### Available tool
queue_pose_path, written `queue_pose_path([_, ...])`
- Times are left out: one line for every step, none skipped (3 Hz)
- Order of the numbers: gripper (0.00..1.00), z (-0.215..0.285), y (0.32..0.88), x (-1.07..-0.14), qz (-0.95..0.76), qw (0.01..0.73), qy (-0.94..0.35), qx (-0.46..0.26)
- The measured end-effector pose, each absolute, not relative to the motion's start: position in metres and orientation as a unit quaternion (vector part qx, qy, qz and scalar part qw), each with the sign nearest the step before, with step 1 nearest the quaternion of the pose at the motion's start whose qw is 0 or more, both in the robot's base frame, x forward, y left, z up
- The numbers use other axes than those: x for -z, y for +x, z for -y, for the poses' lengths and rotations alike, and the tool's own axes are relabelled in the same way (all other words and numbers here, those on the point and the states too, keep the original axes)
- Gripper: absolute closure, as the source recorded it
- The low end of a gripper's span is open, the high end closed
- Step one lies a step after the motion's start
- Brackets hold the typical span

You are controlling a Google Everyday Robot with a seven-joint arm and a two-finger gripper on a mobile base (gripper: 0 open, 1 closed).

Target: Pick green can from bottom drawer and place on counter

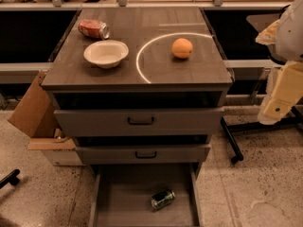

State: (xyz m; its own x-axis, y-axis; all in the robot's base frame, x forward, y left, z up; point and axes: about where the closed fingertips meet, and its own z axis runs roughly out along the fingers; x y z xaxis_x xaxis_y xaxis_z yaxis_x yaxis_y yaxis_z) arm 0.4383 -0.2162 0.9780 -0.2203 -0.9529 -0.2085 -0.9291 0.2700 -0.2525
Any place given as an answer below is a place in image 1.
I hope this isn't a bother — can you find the bottom open drawer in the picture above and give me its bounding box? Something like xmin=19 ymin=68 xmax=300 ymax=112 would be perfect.
xmin=89 ymin=164 xmax=203 ymax=227

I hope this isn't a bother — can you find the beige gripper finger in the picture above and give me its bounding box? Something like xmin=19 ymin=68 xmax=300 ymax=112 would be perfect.
xmin=258 ymin=61 xmax=303 ymax=125
xmin=256 ymin=20 xmax=280 ymax=45

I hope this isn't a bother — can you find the orange fruit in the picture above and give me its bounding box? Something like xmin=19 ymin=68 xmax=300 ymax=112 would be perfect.
xmin=171 ymin=38 xmax=193 ymax=59

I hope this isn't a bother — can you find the white paper bowl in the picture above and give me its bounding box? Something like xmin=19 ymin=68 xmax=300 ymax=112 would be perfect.
xmin=83 ymin=40 xmax=129 ymax=69

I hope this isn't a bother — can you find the green soda can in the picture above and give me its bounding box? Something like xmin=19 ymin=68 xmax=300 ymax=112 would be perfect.
xmin=151 ymin=189 xmax=175 ymax=210

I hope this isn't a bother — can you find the brown cardboard box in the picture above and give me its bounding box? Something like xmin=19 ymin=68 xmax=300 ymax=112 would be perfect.
xmin=7 ymin=70 xmax=83 ymax=166

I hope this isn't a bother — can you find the black stand with table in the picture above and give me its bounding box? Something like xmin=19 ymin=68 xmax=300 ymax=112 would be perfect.
xmin=220 ymin=12 xmax=303 ymax=165

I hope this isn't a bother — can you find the grey drawer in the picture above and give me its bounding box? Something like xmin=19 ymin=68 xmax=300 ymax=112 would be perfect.
xmin=54 ymin=108 xmax=223 ymax=137
xmin=76 ymin=144 xmax=210 ymax=165

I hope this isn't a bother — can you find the black chair leg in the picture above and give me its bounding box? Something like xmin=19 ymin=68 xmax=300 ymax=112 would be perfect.
xmin=0 ymin=169 xmax=20 ymax=189

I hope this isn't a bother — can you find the grey drawer cabinet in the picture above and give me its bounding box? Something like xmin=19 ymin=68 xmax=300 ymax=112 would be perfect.
xmin=41 ymin=6 xmax=234 ymax=227

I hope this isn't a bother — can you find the middle grey drawer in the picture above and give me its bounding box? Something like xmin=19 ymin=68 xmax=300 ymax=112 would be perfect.
xmin=76 ymin=144 xmax=210 ymax=165

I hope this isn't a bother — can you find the red soda can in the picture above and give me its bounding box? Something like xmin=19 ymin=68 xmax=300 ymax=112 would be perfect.
xmin=78 ymin=19 xmax=110 ymax=40

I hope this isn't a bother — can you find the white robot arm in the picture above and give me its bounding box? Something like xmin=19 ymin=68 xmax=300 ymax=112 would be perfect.
xmin=256 ymin=0 xmax=303 ymax=125

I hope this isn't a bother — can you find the top grey drawer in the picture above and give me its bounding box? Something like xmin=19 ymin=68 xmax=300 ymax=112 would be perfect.
xmin=54 ymin=108 xmax=223 ymax=137

